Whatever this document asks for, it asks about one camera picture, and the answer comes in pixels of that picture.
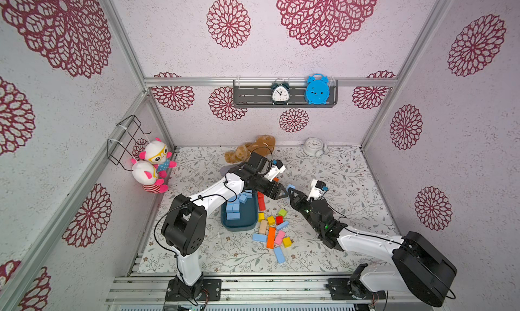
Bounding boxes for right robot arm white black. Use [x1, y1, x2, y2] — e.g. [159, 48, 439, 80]
[284, 180, 457, 308]

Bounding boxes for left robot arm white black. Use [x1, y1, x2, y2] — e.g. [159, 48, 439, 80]
[160, 153, 288, 287]

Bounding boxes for red rectangular block lower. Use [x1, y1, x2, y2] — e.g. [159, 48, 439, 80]
[257, 192, 266, 212]

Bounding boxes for yellow cube block lower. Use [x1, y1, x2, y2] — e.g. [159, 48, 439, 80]
[267, 216, 276, 226]

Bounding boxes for grey fabric glasses case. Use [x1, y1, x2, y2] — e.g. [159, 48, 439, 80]
[219, 166, 232, 177]

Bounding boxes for brown teddy bear plush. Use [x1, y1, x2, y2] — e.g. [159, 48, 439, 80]
[224, 135, 276, 164]

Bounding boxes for light blue narrow block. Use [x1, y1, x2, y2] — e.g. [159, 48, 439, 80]
[276, 221, 289, 231]

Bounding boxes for dark teal plastic bin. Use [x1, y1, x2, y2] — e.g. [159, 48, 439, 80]
[220, 190, 259, 232]

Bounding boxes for long natural wooden block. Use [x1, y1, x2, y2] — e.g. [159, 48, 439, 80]
[258, 220, 268, 235]

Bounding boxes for pink block lower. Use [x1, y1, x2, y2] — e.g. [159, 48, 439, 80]
[274, 231, 286, 245]

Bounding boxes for yellow cube far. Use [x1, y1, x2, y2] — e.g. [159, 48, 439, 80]
[282, 237, 293, 248]

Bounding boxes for light blue block left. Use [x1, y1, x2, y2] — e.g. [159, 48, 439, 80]
[252, 233, 268, 243]

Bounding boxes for long orange block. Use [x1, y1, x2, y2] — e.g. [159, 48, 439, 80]
[266, 227, 276, 250]

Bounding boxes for white alarm clock on table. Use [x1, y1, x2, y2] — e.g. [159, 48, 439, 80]
[302, 138, 329, 157]

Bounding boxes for light blue block far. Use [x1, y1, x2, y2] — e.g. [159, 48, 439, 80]
[273, 247, 286, 264]

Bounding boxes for dark green alarm clock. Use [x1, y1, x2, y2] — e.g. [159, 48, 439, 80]
[271, 82, 291, 105]

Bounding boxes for white owl plush yellow glasses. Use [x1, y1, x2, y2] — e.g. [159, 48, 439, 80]
[139, 138, 177, 178]

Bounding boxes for blue alarm clock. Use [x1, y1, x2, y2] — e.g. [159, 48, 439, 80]
[305, 74, 330, 105]

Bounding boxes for white plush striped legs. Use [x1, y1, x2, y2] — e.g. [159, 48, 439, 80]
[131, 159, 169, 194]

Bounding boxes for grey wall shelf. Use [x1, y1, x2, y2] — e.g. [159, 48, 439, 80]
[232, 75, 338, 109]

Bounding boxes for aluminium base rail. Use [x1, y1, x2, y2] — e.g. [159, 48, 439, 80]
[105, 274, 419, 306]

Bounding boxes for black wire wall basket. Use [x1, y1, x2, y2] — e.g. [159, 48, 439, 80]
[106, 115, 150, 171]

